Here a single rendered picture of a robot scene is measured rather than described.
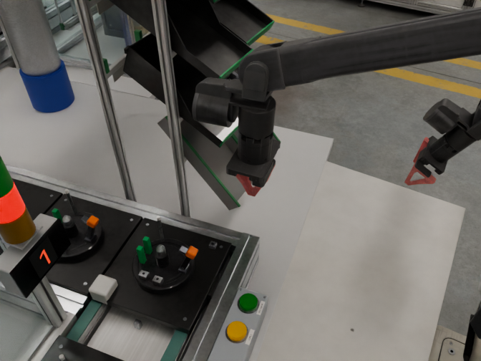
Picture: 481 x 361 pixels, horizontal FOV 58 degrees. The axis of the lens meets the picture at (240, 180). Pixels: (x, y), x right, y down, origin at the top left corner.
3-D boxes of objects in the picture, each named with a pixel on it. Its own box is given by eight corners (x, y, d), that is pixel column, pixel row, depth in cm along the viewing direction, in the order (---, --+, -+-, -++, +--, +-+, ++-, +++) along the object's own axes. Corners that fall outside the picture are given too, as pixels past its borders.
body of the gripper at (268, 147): (225, 175, 73) (225, 141, 68) (246, 140, 80) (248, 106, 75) (261, 186, 71) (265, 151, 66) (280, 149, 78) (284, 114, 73)
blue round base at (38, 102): (83, 94, 172) (72, 60, 162) (58, 117, 162) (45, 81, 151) (50, 87, 176) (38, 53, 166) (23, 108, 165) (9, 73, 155)
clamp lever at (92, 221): (96, 235, 104) (99, 218, 98) (91, 241, 102) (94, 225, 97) (82, 228, 104) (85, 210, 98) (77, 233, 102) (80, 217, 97)
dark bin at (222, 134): (248, 118, 106) (260, 98, 100) (220, 148, 97) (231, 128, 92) (158, 47, 107) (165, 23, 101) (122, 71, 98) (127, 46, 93)
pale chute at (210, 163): (254, 180, 119) (265, 175, 116) (229, 210, 111) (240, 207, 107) (188, 97, 112) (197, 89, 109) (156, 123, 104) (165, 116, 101)
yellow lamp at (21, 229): (42, 225, 72) (32, 205, 68) (21, 248, 68) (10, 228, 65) (18, 217, 73) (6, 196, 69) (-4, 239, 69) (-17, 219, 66)
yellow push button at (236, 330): (249, 329, 91) (249, 324, 90) (243, 346, 89) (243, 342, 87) (231, 322, 92) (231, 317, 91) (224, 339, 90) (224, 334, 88)
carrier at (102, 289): (232, 248, 107) (231, 213, 98) (190, 335, 91) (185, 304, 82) (144, 221, 113) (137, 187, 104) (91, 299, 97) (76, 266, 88)
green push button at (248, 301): (260, 301, 96) (260, 296, 95) (253, 316, 93) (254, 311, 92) (243, 295, 97) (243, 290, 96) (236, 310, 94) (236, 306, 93)
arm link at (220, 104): (268, 64, 60) (280, 53, 67) (190, 51, 62) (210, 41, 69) (258, 145, 66) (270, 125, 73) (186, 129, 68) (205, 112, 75)
